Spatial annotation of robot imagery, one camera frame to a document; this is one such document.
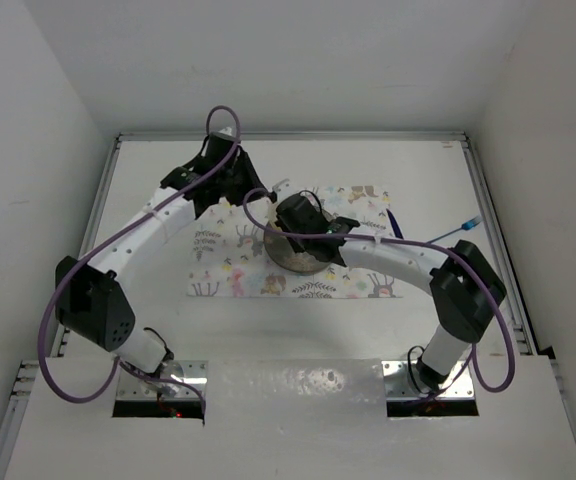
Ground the aluminium table frame rail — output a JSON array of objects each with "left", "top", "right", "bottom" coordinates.
[{"left": 4, "top": 132, "right": 576, "bottom": 479}]

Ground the metal base plate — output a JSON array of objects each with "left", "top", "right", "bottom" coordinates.
[
  {"left": 382, "top": 360, "right": 475, "bottom": 403},
  {"left": 116, "top": 360, "right": 208, "bottom": 401}
]

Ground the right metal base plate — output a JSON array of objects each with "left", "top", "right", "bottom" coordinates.
[{"left": 382, "top": 360, "right": 475, "bottom": 403}]

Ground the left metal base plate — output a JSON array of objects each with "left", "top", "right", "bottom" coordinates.
[{"left": 116, "top": 360, "right": 208, "bottom": 401}]

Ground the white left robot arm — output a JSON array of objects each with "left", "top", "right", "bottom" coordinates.
[{"left": 55, "top": 132, "right": 263, "bottom": 374}]

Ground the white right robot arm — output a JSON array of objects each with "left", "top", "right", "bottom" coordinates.
[{"left": 271, "top": 192, "right": 507, "bottom": 394}]

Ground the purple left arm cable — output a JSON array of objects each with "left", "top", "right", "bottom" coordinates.
[{"left": 37, "top": 104, "right": 274, "bottom": 403}]

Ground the floral patterned cloth placemat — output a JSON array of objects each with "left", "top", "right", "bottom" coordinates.
[{"left": 186, "top": 183, "right": 404, "bottom": 300}]

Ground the grey reindeer plate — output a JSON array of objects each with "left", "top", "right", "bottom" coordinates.
[{"left": 263, "top": 232, "right": 331, "bottom": 275}]

